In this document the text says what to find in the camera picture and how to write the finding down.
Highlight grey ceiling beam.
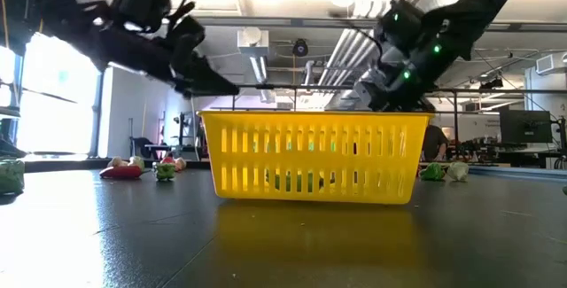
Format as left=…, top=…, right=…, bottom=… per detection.
left=194, top=16, right=567, bottom=31

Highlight white ceiling pipes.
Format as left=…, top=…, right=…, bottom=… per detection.
left=316, top=26, right=386, bottom=88

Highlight white wall vent unit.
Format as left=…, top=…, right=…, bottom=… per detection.
left=534, top=52, right=567, bottom=76

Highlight black office chair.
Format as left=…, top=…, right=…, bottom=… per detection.
left=131, top=136, right=154, bottom=160

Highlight bright large window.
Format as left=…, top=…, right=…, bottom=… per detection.
left=0, top=35, right=102, bottom=156

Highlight black table mat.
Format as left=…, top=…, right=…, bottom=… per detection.
left=0, top=166, right=567, bottom=288

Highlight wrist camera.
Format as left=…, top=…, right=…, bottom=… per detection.
left=110, top=0, right=173, bottom=33
left=353, top=68, right=393, bottom=110

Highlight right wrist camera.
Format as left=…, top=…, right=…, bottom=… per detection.
left=353, top=68, right=393, bottom=110

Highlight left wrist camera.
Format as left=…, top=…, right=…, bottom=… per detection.
left=110, top=0, right=173, bottom=33

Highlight green toy chili pepper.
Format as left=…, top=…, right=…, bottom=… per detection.
left=265, top=172, right=327, bottom=192

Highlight white ceiling unit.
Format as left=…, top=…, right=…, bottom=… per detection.
left=237, top=28, right=270, bottom=57

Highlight black background monitor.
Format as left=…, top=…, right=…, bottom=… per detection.
left=499, top=109, right=553, bottom=144

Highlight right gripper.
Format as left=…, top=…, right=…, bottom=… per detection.
left=375, top=0, right=462, bottom=113

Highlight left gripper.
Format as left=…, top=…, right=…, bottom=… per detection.
left=86, top=15, right=241, bottom=98

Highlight red toy chili pepper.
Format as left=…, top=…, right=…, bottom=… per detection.
left=98, top=165, right=144, bottom=180

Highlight yellow plastic basket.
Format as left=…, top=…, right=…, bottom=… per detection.
left=197, top=110, right=431, bottom=206

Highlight black ceiling camera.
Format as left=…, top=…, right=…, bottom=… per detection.
left=291, top=38, right=310, bottom=58

